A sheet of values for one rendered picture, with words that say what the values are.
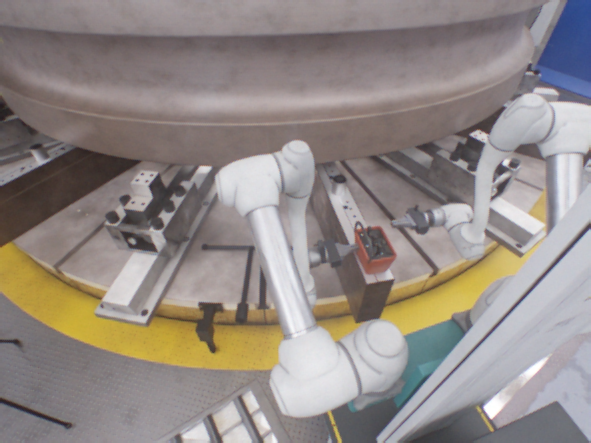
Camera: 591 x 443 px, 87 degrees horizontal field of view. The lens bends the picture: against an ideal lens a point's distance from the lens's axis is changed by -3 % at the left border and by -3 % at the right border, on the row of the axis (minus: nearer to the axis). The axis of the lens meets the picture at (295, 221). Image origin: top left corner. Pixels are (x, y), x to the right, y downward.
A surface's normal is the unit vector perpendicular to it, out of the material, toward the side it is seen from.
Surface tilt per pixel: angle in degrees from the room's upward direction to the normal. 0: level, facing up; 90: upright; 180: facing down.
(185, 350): 0
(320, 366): 26
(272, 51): 90
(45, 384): 0
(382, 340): 7
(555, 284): 90
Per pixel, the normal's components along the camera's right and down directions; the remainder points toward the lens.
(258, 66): 0.06, 0.71
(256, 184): 0.20, -0.19
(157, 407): 0.00, -0.70
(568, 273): -0.95, 0.22
